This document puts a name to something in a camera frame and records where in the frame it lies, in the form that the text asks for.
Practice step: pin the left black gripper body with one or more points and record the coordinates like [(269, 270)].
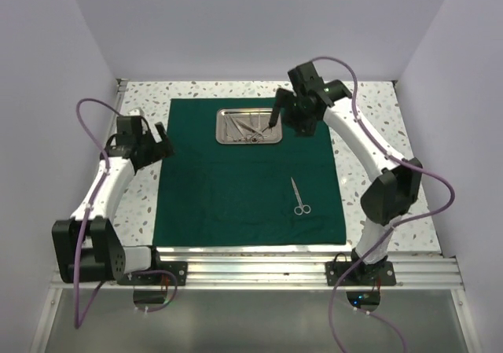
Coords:
[(152, 149)]

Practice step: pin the aluminium mounting rail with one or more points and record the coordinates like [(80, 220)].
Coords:
[(270, 300)]

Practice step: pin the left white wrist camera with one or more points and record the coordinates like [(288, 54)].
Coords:
[(135, 112)]

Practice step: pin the dark green surgical cloth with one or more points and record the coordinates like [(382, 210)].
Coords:
[(214, 195)]

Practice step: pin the stainless steel instrument tray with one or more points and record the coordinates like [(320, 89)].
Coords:
[(247, 116)]

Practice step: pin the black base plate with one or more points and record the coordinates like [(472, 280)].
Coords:
[(363, 275), (172, 271)]

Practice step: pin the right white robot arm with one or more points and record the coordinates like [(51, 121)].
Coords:
[(394, 180)]

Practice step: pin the steel tweezers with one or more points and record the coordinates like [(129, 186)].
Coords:
[(229, 129), (244, 129)]

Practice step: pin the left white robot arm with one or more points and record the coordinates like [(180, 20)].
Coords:
[(89, 230)]

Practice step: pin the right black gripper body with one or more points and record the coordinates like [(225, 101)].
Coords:
[(295, 115)]

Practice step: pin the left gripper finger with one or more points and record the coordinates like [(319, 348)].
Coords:
[(166, 148), (161, 131)]

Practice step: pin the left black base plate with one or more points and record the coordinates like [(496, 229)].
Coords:
[(172, 271)]

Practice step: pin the steel surgical scissors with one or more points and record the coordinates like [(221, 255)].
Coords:
[(300, 208)]

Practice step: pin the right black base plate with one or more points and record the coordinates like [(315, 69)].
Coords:
[(363, 275)]

